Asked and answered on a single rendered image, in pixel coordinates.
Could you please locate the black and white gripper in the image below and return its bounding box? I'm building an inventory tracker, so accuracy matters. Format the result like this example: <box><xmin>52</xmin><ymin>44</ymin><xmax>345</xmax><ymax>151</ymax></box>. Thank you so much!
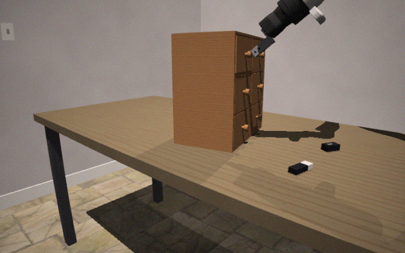
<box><xmin>251</xmin><ymin>0</ymin><xmax>326</xmax><ymax>57</ymax></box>

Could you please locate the small brown wooden chest of drawers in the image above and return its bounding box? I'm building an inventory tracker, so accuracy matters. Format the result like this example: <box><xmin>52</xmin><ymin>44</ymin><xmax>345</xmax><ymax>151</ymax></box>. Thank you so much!
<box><xmin>171</xmin><ymin>31</ymin><xmax>264</xmax><ymax>153</ymax></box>

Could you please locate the black and white eraser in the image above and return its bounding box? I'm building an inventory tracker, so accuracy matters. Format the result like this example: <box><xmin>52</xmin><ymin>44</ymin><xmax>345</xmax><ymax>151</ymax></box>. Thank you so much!
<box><xmin>288</xmin><ymin>161</ymin><xmax>313</xmax><ymax>175</ymax></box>

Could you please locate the black 9v battery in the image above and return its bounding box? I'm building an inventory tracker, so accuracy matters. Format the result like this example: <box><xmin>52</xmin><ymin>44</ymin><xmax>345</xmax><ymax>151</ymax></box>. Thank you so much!
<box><xmin>321</xmin><ymin>142</ymin><xmax>340</xmax><ymax>152</ymax></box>

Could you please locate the brown wooden drawer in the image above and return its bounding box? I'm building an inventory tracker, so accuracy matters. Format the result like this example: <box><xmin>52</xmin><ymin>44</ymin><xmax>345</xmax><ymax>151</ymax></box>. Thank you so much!
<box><xmin>234</xmin><ymin>74</ymin><xmax>251</xmax><ymax>113</ymax></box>
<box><xmin>252</xmin><ymin>39</ymin><xmax>265</xmax><ymax>70</ymax></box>
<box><xmin>235</xmin><ymin>35</ymin><xmax>253</xmax><ymax>73</ymax></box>
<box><xmin>251</xmin><ymin>71</ymin><xmax>264</xmax><ymax>104</ymax></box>
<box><xmin>233</xmin><ymin>107</ymin><xmax>250</xmax><ymax>150</ymax></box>
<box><xmin>250</xmin><ymin>100</ymin><xmax>263</xmax><ymax>135</ymax></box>

